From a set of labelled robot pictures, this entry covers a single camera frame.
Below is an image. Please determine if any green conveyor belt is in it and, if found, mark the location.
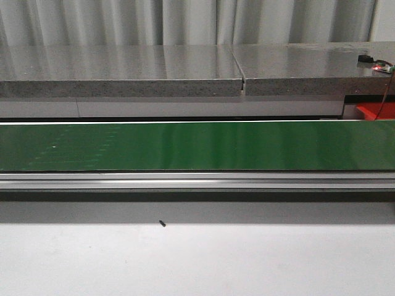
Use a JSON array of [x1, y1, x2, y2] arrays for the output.
[[1, 120, 394, 172]]

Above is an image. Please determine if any grey stone counter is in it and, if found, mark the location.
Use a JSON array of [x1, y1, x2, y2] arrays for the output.
[[0, 41, 395, 118]]

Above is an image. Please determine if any red plastic bin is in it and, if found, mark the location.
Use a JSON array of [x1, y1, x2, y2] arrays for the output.
[[356, 102, 395, 121]]

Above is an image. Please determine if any small sensor circuit board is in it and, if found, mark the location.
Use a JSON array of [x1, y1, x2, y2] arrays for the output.
[[357, 54, 394, 74]]

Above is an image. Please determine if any white pleated curtain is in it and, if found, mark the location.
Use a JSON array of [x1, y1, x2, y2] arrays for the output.
[[1, 1, 394, 46]]

